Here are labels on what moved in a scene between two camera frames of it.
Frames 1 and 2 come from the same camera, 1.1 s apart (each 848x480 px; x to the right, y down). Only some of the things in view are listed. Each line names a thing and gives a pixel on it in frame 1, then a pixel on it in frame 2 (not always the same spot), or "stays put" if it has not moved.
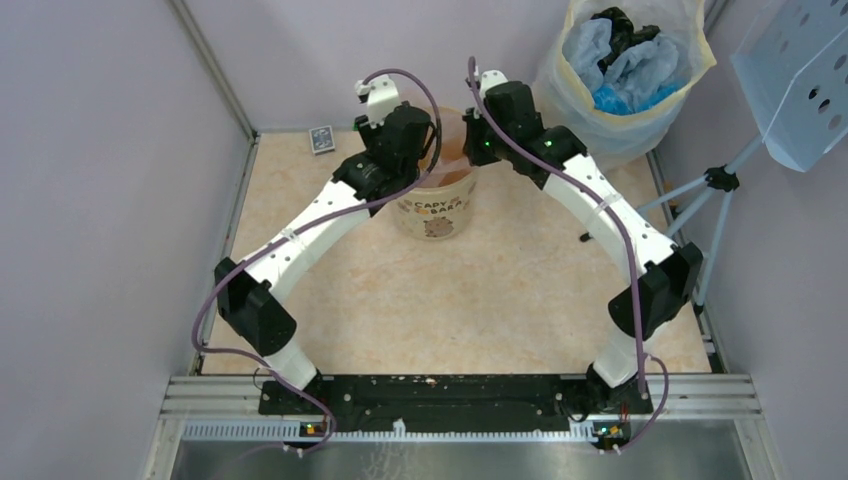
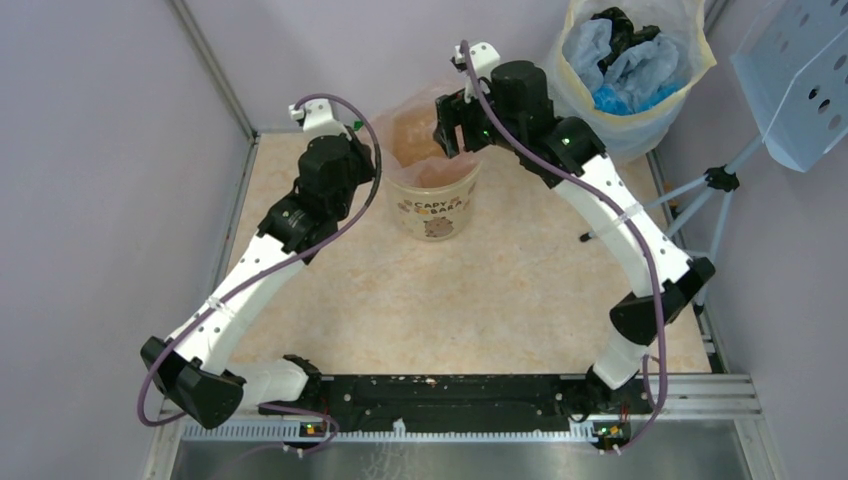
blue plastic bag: [607, 100] stays put
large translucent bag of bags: [620, 74] stays put
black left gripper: [368, 134] -> [363, 153]
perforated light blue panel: [791, 61] stays put
